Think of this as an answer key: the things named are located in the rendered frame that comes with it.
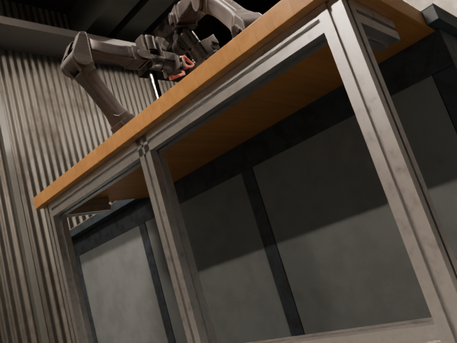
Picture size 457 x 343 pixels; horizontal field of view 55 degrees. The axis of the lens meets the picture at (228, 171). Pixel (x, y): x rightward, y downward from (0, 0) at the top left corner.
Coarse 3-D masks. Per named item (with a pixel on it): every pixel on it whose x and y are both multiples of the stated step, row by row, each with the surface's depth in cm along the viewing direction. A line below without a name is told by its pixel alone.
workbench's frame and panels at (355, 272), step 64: (384, 64) 106; (448, 64) 96; (320, 128) 119; (448, 128) 97; (192, 192) 158; (256, 192) 137; (320, 192) 121; (384, 192) 108; (448, 192) 98; (128, 256) 191; (256, 256) 139; (320, 256) 122; (384, 256) 109; (128, 320) 194; (256, 320) 140; (320, 320) 123; (384, 320) 110
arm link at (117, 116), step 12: (72, 60) 136; (72, 72) 139; (84, 72) 137; (96, 72) 140; (84, 84) 139; (96, 84) 139; (96, 96) 139; (108, 96) 141; (108, 108) 140; (120, 108) 142; (108, 120) 142; (120, 120) 139
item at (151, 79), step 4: (152, 72) 300; (148, 76) 300; (152, 76) 299; (152, 80) 299; (156, 80) 300; (152, 84) 298; (156, 84) 298; (152, 88) 298; (156, 88) 297; (152, 92) 298; (156, 92) 297; (160, 92) 299; (156, 96) 296; (160, 96) 297
